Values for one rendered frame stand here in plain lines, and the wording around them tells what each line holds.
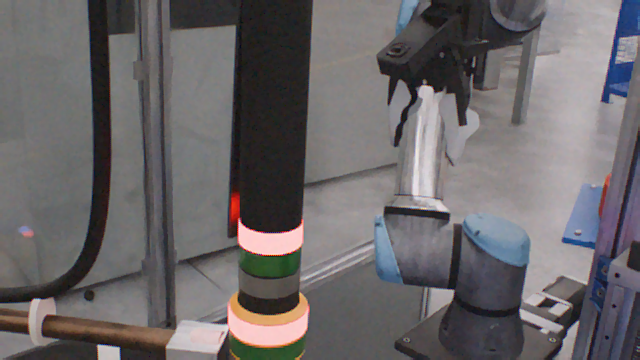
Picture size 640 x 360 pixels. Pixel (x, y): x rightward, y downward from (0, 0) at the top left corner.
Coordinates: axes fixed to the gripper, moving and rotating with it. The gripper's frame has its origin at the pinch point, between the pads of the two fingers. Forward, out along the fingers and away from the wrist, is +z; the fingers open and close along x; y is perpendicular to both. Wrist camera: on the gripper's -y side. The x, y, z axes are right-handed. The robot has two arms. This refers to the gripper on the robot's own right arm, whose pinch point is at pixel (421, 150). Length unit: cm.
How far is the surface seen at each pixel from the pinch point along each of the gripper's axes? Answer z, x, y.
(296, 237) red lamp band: -14, -27, -50
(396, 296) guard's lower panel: 67, 46, 64
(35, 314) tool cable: -7, -15, -59
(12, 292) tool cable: -8, -13, -59
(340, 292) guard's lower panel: 57, 46, 41
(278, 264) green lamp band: -12, -26, -51
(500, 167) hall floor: 147, 185, 378
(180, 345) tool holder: -6, -22, -54
